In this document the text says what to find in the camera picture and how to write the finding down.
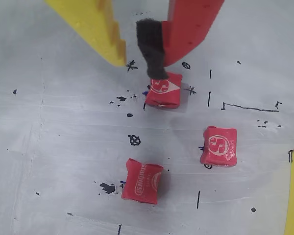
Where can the red Starburst candy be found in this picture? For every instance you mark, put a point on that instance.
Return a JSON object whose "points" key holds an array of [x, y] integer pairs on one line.
{"points": [[218, 147], [140, 181], [164, 94]]}

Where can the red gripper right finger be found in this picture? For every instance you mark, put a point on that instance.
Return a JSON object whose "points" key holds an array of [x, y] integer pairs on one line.
{"points": [[191, 29]]}

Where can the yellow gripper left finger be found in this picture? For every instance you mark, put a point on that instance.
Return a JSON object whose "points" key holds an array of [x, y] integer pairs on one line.
{"points": [[88, 22]]}

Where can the white table cover sheet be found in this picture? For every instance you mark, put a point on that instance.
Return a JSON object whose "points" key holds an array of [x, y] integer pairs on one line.
{"points": [[51, 122]]}

